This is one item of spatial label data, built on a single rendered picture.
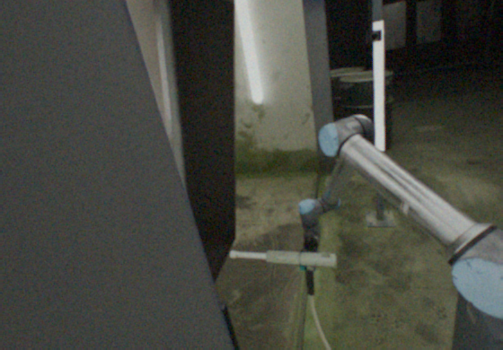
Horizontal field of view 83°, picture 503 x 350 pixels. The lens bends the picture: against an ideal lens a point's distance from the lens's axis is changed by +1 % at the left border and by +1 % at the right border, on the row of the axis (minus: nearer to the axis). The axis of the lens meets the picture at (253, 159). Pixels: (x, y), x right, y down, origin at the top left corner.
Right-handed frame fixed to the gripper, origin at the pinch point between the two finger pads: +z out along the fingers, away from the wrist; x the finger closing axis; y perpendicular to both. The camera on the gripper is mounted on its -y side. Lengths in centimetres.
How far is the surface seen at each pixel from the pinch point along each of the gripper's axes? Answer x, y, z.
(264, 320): 26, 47, -11
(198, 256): -4, -74, 95
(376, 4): -38, -114, -90
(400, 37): -165, -128, -645
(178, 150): 65, -50, -20
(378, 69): -41, -78, -92
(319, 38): -3, -108, -174
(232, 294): 50, 47, -27
